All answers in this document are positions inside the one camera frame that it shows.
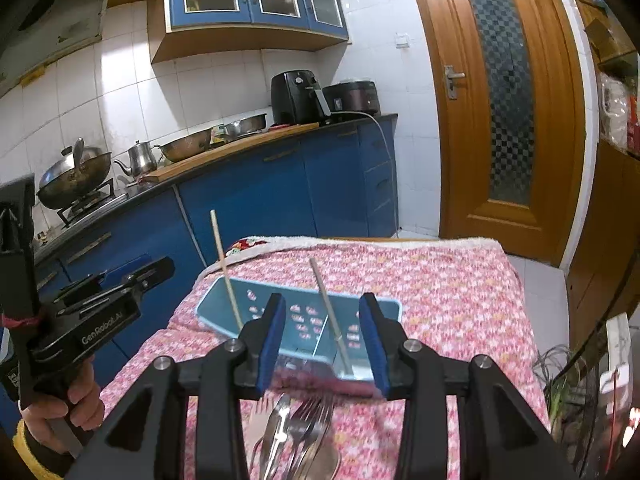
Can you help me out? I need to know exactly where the wooden corner shelf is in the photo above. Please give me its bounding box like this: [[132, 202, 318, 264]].
[[566, 0, 639, 349]]

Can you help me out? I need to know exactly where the black rice cooker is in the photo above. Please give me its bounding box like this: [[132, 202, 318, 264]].
[[323, 79, 381, 115]]

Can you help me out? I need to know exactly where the left hand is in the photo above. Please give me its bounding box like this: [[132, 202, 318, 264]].
[[20, 358, 105, 454]]

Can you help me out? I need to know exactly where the steel kettle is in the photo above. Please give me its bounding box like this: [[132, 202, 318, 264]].
[[115, 141, 157, 179]]

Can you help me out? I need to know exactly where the silver metal fork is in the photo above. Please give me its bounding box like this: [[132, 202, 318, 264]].
[[284, 394, 334, 480]]

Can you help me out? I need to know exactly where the large metal bowl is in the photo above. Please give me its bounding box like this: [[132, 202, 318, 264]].
[[157, 128, 212, 162]]

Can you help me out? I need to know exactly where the wok with lid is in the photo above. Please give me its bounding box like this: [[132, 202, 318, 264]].
[[37, 138, 111, 210]]

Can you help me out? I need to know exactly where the blue upper wall cabinet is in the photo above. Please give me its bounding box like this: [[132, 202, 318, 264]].
[[106, 0, 350, 64]]

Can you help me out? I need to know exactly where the brown wooden door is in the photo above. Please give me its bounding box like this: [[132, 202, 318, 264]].
[[416, 0, 586, 266]]

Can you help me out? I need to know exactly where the pink floral cloth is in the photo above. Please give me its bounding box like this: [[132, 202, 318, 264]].
[[101, 237, 550, 479]]

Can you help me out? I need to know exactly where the silver metal spoon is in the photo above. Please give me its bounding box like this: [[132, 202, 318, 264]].
[[259, 394, 291, 480]]

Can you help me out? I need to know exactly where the black air fryer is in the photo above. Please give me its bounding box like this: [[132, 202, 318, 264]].
[[270, 70, 332, 126]]

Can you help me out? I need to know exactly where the wooden chopstick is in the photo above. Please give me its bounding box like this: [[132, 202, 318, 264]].
[[209, 209, 243, 330], [309, 257, 352, 375]]

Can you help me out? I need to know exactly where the blue plastic utensil box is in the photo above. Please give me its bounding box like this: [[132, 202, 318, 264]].
[[195, 278, 380, 398]]

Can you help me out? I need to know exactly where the blue kitchen cabinet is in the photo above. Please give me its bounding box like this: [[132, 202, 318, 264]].
[[36, 114, 398, 386]]

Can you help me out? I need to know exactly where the pale plastic fork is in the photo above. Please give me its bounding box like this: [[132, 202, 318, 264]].
[[244, 408, 271, 452]]

